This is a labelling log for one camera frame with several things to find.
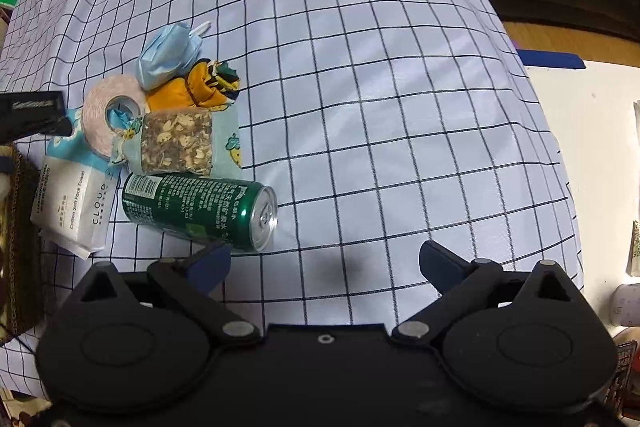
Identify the pink double-sided tape roll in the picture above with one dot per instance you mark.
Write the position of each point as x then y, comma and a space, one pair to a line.
110, 106

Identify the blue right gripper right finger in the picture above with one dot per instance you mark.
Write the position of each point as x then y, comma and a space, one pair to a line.
441, 267

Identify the crumpled blue face mask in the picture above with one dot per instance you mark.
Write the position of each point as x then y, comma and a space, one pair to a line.
171, 53

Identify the white blue face towel pack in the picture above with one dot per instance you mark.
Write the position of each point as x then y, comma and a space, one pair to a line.
75, 193

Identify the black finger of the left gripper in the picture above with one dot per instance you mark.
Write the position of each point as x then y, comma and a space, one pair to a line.
33, 112

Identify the woven lined storage basket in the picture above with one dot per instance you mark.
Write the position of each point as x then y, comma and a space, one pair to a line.
21, 291

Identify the blue strawberry herb sachet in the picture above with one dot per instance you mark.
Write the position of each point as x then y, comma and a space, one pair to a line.
200, 141

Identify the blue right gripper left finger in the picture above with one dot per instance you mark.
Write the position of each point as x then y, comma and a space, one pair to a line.
207, 269

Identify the green drink can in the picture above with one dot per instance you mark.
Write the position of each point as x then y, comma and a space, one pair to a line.
240, 213

